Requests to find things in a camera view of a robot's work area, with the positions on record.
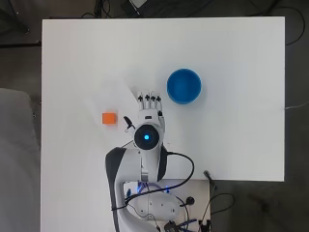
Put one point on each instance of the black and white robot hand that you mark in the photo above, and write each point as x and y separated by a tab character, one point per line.
150	111

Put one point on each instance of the white seven-joint robot arm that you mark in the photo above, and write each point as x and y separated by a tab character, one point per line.
135	161

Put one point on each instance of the orange cube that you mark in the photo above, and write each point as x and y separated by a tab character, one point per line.
109	118

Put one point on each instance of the blue round tub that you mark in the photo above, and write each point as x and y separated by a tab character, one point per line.
184	85

